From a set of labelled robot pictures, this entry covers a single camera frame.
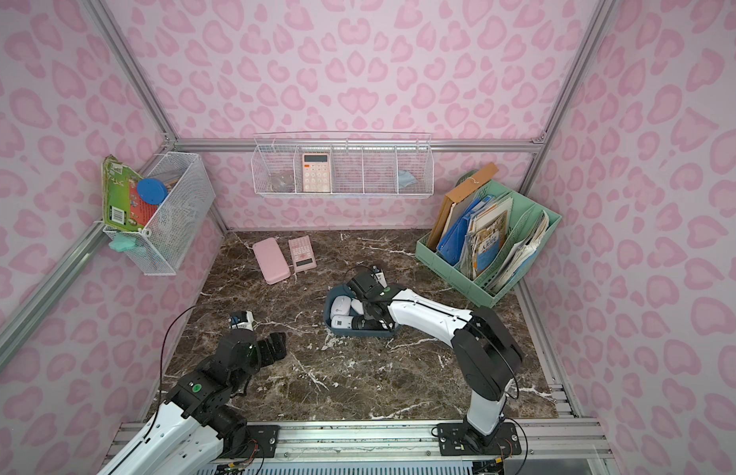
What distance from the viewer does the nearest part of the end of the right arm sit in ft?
2.07

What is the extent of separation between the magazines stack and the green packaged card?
0.87 metres

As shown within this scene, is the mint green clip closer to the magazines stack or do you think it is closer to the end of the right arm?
the end of the right arm

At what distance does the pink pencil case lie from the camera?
1.06m

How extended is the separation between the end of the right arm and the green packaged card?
53cm

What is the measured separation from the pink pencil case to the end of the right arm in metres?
0.45

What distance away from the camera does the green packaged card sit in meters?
0.68

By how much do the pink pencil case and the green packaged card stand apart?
406 mm
